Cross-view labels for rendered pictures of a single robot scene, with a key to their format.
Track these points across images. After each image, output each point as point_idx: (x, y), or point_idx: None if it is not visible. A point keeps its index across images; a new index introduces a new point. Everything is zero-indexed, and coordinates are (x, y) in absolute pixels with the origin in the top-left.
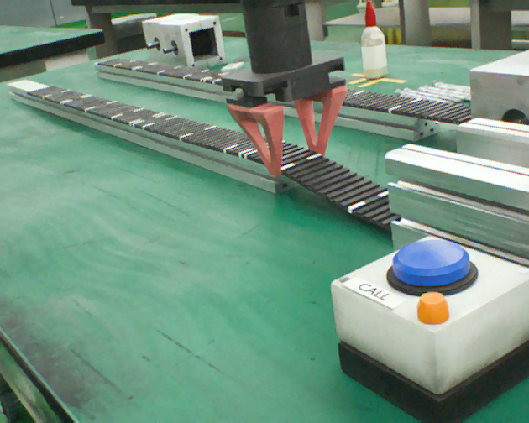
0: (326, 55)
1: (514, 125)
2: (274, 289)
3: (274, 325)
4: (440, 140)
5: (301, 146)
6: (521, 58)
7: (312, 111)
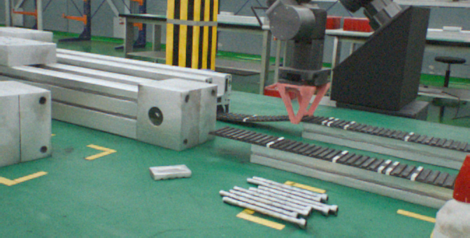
0: (290, 69)
1: (191, 75)
2: (263, 110)
3: (252, 105)
4: (244, 155)
5: (307, 120)
6: (191, 87)
7: (301, 101)
